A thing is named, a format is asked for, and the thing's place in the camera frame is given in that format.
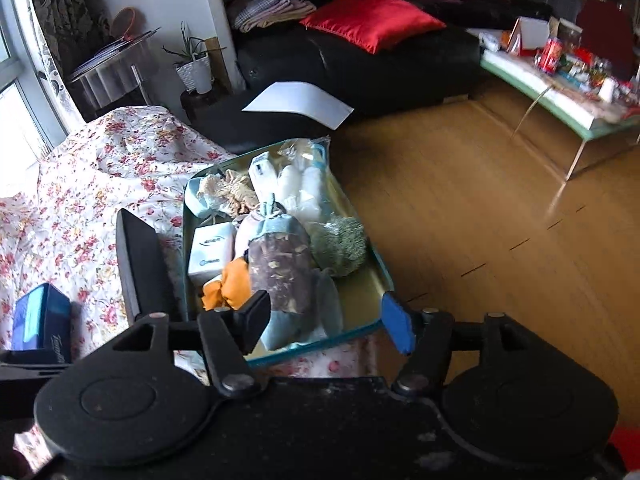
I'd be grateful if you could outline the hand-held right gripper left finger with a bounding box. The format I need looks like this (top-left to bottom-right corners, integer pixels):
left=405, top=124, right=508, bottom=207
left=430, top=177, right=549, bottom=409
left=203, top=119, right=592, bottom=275
left=107, top=289, right=273, bottom=401

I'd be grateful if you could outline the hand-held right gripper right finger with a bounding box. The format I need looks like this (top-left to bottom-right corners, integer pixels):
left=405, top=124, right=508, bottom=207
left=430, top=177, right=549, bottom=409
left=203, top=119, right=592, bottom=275
left=380, top=290, right=538, bottom=401

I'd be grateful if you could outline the orange clownfish plush toy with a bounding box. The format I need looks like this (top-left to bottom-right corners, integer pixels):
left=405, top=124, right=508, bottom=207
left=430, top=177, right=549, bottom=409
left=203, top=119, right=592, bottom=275
left=201, top=257, right=253, bottom=311

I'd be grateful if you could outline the gold and teal tin tray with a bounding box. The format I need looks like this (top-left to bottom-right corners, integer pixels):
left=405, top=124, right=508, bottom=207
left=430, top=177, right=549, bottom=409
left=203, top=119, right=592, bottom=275
left=182, top=139, right=396, bottom=367

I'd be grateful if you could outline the clear bag of snacks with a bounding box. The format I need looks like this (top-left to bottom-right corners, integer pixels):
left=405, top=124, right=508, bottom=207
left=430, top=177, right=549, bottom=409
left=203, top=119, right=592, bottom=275
left=234, top=192, right=318, bottom=315

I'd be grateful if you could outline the blue cardboard box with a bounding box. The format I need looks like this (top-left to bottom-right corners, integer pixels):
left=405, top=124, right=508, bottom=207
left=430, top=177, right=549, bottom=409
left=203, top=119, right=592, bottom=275
left=11, top=282, right=72, bottom=363

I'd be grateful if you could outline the light blue cloth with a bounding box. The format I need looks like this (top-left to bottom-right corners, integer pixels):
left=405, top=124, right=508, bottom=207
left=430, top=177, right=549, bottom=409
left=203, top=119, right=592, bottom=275
left=260, top=270, right=346, bottom=352

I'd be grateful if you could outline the white tissue pack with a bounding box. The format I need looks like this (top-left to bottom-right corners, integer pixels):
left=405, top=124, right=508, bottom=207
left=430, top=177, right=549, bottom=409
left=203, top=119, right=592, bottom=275
left=188, top=222, right=237, bottom=287

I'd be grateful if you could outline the green curly scrubber ball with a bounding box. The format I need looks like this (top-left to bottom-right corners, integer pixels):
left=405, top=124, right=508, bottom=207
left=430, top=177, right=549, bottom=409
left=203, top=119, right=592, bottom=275
left=310, top=216, right=368, bottom=278

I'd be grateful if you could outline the beige knitted cloth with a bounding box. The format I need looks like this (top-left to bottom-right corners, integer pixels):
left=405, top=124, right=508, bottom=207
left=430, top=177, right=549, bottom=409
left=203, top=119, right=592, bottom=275
left=197, top=169, right=261, bottom=218

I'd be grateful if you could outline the plastic bag of white rolls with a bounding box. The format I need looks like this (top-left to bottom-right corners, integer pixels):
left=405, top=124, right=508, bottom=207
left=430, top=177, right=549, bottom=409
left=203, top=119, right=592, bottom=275
left=248, top=136, right=333, bottom=226

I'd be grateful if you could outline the black wedge block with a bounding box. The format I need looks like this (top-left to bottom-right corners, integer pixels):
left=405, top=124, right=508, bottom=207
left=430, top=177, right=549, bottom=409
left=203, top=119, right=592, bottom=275
left=115, top=208, right=190, bottom=325

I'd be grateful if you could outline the black ottoman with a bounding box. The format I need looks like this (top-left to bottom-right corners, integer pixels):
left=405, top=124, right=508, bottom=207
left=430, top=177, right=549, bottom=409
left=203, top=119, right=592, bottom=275
left=190, top=95, right=351, bottom=156

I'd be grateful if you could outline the floral blanket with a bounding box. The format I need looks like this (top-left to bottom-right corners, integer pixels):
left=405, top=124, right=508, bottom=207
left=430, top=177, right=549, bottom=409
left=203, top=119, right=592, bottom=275
left=0, top=106, right=386, bottom=471

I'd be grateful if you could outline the white paper sheet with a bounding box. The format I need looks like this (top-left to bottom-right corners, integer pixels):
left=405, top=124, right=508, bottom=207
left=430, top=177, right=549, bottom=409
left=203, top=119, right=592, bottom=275
left=242, top=81, right=355, bottom=131

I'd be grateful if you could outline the small dark wooden stand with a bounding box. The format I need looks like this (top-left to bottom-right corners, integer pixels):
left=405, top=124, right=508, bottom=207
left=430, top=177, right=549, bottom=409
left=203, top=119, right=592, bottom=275
left=180, top=85, right=231, bottom=123

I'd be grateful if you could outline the black leather sofa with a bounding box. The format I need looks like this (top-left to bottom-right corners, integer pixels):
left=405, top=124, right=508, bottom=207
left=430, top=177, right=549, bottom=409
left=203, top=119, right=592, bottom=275
left=215, top=0, right=553, bottom=118

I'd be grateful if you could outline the potted plant in white pot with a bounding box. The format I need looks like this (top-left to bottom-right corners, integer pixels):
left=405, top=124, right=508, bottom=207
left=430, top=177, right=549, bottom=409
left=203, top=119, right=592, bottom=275
left=161, top=21, right=228, bottom=95

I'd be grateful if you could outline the glass coffee table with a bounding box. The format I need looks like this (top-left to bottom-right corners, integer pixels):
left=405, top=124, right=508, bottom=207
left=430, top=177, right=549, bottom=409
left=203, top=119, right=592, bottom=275
left=479, top=35, right=640, bottom=181

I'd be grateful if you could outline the glass side table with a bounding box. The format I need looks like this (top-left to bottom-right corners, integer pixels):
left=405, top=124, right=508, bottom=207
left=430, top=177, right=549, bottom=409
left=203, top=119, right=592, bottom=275
left=67, top=27, right=163, bottom=111

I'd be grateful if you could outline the stack of papers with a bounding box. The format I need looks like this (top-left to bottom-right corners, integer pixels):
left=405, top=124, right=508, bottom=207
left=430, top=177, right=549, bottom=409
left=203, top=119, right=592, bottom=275
left=67, top=27, right=161, bottom=81

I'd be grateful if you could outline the red satin cushion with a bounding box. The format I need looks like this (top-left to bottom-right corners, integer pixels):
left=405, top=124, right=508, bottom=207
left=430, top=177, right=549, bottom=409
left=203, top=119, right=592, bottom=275
left=299, top=0, right=447, bottom=55

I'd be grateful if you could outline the red jar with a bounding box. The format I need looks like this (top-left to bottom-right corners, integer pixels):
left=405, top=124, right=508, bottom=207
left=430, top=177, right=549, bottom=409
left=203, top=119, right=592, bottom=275
left=535, top=37, right=563, bottom=76

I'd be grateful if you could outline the pile of folded cloths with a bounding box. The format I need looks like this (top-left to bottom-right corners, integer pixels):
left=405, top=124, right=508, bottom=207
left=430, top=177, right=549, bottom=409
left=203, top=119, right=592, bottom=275
left=227, top=0, right=318, bottom=31

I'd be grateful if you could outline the white lace curtain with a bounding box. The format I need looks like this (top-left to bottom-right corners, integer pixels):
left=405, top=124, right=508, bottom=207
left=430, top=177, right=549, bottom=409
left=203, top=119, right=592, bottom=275
left=25, top=0, right=86, bottom=126

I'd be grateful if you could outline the pile of colourful packets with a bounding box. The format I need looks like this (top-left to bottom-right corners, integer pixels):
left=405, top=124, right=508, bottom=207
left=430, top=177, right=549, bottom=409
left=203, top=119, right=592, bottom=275
left=560, top=50, right=640, bottom=121

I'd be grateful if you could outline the white folded card stand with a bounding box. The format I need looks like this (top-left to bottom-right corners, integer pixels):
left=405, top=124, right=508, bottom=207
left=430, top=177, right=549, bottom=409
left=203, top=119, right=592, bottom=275
left=507, top=16, right=551, bottom=57

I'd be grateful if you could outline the brown floral curtain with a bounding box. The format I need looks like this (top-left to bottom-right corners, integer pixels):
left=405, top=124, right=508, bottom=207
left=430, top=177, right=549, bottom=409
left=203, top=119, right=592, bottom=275
left=22, top=0, right=113, bottom=61

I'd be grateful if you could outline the window frame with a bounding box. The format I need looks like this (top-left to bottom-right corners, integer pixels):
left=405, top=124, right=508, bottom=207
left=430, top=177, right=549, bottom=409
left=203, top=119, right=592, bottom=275
left=0, top=0, right=71, bottom=161

